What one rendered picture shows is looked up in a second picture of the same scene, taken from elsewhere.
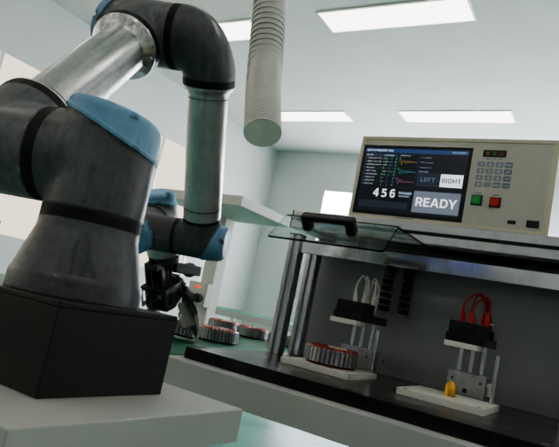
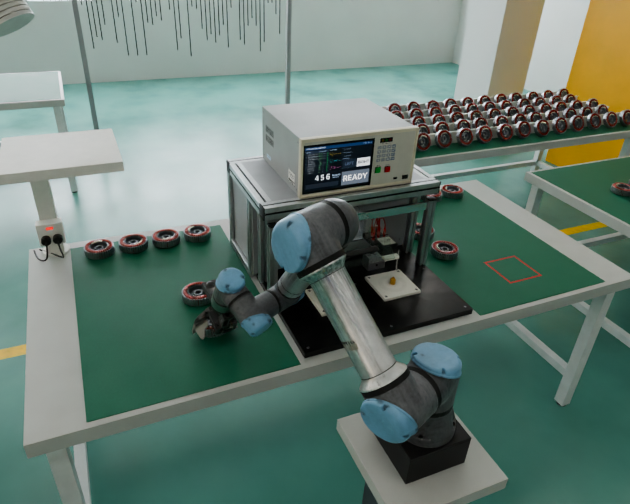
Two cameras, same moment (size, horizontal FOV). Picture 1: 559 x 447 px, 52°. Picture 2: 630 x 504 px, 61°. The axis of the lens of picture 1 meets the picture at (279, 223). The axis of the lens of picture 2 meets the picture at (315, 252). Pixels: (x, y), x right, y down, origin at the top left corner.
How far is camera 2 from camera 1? 1.59 m
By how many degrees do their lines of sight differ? 67
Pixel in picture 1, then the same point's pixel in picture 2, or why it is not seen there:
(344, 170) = not seen: outside the picture
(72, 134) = (451, 387)
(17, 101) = (420, 392)
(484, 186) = (381, 161)
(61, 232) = (449, 417)
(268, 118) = (23, 12)
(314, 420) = (395, 350)
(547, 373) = (391, 229)
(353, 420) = (412, 341)
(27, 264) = (444, 437)
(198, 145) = not seen: hidden behind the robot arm
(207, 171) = not seen: hidden behind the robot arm
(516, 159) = (397, 141)
